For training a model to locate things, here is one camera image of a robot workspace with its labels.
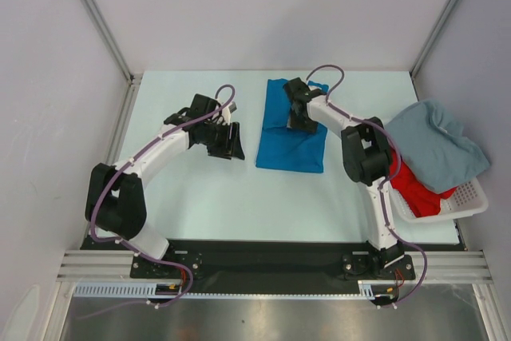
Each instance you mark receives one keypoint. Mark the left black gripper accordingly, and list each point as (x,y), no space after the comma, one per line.
(230,148)

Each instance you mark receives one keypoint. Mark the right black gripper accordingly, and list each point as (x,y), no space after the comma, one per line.
(294,123)

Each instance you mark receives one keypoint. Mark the blue t shirt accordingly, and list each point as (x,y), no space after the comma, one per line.
(282,148)

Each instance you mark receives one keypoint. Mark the grey t shirt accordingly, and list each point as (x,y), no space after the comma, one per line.
(432,143)

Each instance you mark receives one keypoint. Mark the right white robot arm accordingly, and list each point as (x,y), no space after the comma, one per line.
(367,160)

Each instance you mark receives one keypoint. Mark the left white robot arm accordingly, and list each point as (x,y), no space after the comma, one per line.
(116,196)

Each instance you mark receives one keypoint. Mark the red t shirt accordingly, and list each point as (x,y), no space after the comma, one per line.
(422,201)

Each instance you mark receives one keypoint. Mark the white plastic basket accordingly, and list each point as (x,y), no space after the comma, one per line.
(467,200)

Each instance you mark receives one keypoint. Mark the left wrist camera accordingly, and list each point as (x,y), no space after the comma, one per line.
(226,113)

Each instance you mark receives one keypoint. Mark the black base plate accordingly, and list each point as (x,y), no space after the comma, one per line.
(271,267)

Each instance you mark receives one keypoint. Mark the white slotted cable duct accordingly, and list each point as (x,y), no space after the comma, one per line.
(163,291)

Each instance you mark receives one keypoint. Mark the right aluminium frame post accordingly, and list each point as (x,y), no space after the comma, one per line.
(433,37)

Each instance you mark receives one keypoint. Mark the aluminium frame post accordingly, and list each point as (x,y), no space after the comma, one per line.
(433,37)
(110,42)

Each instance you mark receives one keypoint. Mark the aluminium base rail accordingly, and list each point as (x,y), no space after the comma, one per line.
(123,266)

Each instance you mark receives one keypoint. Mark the left aluminium frame post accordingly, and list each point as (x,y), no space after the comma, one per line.
(110,42)

